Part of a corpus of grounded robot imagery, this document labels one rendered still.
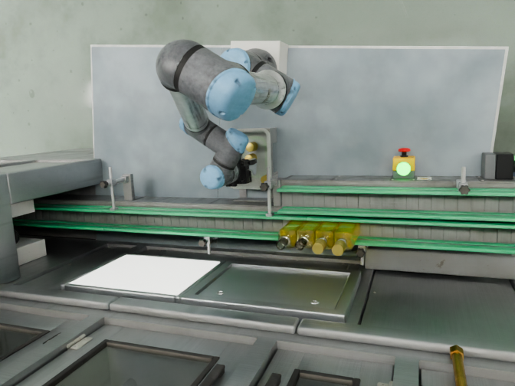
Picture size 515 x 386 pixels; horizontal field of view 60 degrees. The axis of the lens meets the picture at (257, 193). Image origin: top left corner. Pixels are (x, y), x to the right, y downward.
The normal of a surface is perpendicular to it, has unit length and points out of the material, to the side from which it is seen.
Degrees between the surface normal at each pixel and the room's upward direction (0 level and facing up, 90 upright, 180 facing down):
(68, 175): 90
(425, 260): 0
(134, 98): 0
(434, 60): 0
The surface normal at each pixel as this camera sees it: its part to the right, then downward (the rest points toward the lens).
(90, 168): 0.94, 0.02
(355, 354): -0.33, 0.17
